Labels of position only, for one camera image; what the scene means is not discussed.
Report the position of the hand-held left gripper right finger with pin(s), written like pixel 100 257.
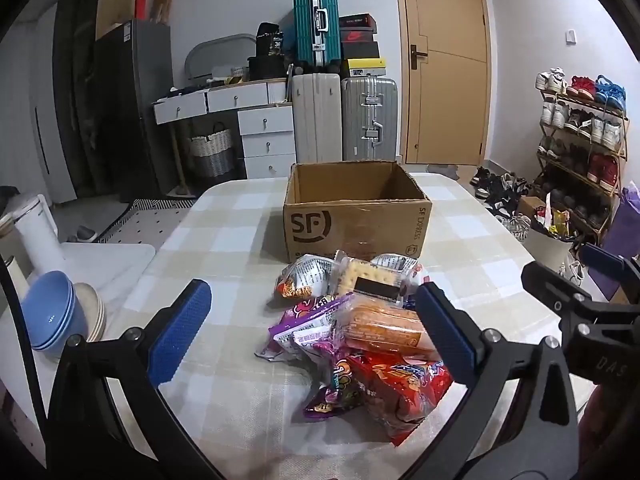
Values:
pixel 445 335

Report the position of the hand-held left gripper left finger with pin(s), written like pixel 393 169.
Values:
pixel 180 330

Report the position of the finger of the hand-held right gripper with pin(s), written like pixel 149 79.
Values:
pixel 602 259
pixel 545 280

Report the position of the orange biscuit packet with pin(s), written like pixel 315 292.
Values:
pixel 385 330

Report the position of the red snack packet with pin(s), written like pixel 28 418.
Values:
pixel 400 400

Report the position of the silver orange snack packet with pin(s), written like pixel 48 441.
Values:
pixel 305 277
pixel 395 262

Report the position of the clear cracker packet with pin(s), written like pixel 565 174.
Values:
pixel 362 275

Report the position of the purple snack packet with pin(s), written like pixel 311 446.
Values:
pixel 310 327
pixel 325 405

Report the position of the brown cardboard box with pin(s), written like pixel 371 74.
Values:
pixel 350 220

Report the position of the purple bag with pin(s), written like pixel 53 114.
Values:
pixel 625 240

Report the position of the white waste bin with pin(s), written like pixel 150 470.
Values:
pixel 547 250

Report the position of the small cardboard box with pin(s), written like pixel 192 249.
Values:
pixel 530 206

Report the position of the beige checked tablecloth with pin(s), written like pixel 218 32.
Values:
pixel 225 260

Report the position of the wooden shoe rack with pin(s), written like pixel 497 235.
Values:
pixel 582 174

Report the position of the stacked beige plates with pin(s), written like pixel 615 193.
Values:
pixel 95 310

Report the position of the blue bowl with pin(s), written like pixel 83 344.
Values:
pixel 47 305
pixel 82 320

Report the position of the white side table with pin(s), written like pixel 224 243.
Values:
pixel 110 260

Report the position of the pile of dark shoes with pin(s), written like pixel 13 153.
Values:
pixel 500 190

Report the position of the black white patterned rug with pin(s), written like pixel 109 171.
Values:
pixel 150 217

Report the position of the rows of sneakers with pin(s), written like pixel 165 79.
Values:
pixel 605 132

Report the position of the grey slippers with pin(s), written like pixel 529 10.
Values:
pixel 82 234

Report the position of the grey doormat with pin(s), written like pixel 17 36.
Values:
pixel 442 169

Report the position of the white lidded bin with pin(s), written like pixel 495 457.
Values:
pixel 37 232

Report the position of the woven laundry basket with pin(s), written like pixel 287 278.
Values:
pixel 210 152

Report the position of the wooden door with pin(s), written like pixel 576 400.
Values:
pixel 450 100

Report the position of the white desk with drawers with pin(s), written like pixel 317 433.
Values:
pixel 265 125

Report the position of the dark grey fridge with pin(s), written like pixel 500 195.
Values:
pixel 135 110

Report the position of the silver suitcase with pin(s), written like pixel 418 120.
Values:
pixel 370 117

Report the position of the beige suitcase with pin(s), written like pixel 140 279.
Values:
pixel 316 117

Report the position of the black cabinet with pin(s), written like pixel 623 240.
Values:
pixel 75 100

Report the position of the white wardrobe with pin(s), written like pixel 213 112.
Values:
pixel 45 110

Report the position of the small white basket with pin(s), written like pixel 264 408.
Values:
pixel 230 72

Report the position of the black storage box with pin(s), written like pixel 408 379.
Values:
pixel 267 67

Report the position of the grey oval board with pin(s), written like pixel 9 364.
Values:
pixel 215 52

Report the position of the yellow black shoe box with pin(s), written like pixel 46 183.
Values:
pixel 362 67

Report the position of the black paper bag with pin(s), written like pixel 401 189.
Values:
pixel 270 40

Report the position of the brown paper bag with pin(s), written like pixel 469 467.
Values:
pixel 162 5

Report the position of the red paper bag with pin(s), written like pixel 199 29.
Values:
pixel 141 5

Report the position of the teal suitcase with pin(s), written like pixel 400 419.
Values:
pixel 316 25

